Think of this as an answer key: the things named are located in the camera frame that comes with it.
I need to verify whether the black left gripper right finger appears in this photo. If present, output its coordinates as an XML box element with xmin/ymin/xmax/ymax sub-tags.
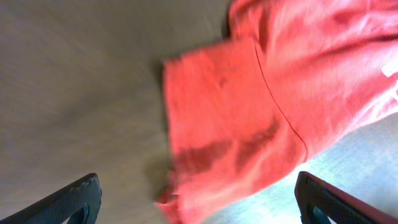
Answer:
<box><xmin>295</xmin><ymin>171</ymin><xmax>397</xmax><ymax>224</ymax></box>

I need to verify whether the red orange t-shirt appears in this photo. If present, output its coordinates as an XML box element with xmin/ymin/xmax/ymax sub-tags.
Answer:
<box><xmin>157</xmin><ymin>0</ymin><xmax>397</xmax><ymax>223</ymax></box>

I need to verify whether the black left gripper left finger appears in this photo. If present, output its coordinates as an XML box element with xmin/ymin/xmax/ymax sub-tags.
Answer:
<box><xmin>1</xmin><ymin>173</ymin><xmax>102</xmax><ymax>224</ymax></box>

